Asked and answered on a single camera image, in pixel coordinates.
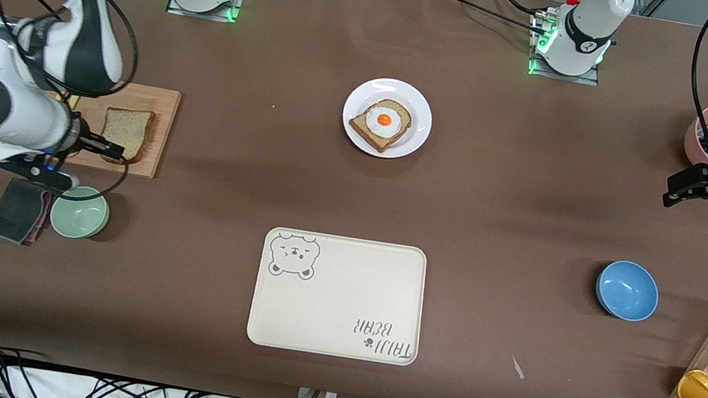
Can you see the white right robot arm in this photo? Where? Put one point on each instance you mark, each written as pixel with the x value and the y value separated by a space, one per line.
pixel 89 47

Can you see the white round plate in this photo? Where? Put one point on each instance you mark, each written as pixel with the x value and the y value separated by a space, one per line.
pixel 419 114

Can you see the dark grey folded cloth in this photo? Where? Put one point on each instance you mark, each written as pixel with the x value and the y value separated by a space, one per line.
pixel 15 211

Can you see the grey tape scrap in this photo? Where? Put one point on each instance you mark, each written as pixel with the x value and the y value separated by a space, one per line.
pixel 517 367

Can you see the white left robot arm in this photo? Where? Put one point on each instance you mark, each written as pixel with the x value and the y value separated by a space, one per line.
pixel 583 29

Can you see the wooden cutting board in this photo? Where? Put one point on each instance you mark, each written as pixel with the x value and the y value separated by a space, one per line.
pixel 161 128

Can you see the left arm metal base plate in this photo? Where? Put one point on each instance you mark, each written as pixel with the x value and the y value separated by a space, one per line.
pixel 565 77

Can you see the blue bowl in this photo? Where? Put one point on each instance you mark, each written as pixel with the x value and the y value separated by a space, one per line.
pixel 628 290

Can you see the cream tray with bear print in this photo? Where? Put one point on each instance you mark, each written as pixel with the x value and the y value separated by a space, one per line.
pixel 337 309

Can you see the plain bread slice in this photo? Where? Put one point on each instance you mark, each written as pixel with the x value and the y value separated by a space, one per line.
pixel 129 127

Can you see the toast with fried egg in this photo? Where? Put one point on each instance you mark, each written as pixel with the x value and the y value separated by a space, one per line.
pixel 364 132

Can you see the pale green bowl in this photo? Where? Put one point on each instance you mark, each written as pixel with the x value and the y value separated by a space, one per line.
pixel 79 213

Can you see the fried egg toy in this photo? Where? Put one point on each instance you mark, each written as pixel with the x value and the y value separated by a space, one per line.
pixel 384 121

